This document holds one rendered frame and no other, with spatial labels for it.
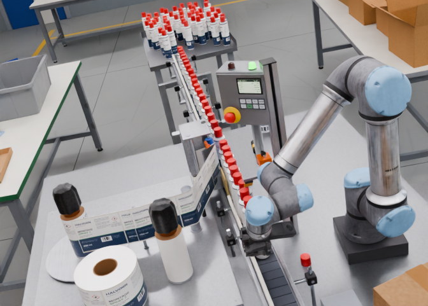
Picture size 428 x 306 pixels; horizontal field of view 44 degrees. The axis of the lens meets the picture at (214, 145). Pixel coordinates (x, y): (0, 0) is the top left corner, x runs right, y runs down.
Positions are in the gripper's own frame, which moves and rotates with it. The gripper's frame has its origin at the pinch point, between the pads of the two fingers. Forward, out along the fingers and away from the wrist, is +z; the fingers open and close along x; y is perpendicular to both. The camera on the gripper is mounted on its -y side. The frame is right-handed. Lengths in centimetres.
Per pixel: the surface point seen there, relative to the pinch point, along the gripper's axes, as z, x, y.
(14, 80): 131, -218, 118
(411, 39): 66, -117, -126
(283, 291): -2.4, 15.0, -1.3
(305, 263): 6.7, 5.9, -12.5
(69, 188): -7, -37, 58
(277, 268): 2.6, 6.4, -2.4
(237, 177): -1.6, -27.4, 1.2
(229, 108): -24.6, -40.6, -0.7
